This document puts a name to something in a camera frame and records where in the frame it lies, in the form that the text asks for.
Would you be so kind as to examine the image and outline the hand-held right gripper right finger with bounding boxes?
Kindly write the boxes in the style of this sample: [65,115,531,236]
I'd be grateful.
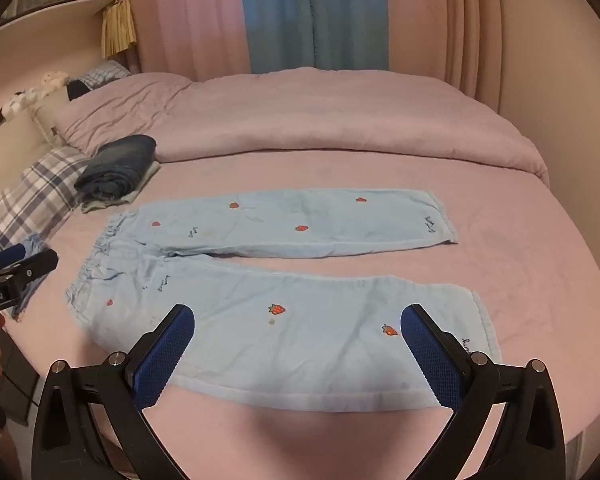
[400,303,566,480]

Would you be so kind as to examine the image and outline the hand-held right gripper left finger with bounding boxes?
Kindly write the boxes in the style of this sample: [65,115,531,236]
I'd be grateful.
[31,303,196,480]

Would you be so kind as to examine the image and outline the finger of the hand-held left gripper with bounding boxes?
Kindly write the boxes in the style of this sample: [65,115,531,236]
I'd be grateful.
[0,248,60,287]
[0,243,27,272]

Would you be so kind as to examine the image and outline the light blue strawberry print pants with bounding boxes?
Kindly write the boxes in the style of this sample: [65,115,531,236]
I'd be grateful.
[63,188,502,413]

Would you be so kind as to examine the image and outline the small light blue cloth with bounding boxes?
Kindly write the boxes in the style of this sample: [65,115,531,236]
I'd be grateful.
[11,234,48,322]

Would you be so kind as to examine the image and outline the plaid pillow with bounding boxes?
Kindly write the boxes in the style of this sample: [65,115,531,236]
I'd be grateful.
[75,60,132,93]
[0,146,92,261]

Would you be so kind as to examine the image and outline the folded pale green cloth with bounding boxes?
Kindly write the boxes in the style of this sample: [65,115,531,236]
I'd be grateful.
[81,160,161,213]

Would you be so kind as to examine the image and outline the folded dark blue jeans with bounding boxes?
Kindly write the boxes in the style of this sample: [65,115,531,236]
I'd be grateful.
[75,134,157,200]

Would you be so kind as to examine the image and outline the pink bed sheet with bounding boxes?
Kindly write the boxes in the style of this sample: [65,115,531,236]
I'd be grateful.
[2,147,600,480]

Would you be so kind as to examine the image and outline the black and white plush toy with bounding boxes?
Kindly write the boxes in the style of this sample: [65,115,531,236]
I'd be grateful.
[0,89,41,126]

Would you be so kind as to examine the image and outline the yellow tassel hanging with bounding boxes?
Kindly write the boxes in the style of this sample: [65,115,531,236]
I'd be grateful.
[102,0,138,58]

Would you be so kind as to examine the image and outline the pink duvet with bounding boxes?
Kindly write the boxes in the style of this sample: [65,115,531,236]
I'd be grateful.
[52,66,551,188]

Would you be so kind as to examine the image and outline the pink curtain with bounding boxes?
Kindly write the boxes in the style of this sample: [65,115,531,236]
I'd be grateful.
[117,0,253,81]
[385,0,506,111]

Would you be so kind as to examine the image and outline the blue curtain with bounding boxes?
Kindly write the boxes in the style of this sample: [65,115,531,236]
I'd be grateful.
[237,0,391,75]

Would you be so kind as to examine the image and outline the beige wall shelf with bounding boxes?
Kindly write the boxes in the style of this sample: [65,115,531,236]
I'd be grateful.
[0,0,118,61]

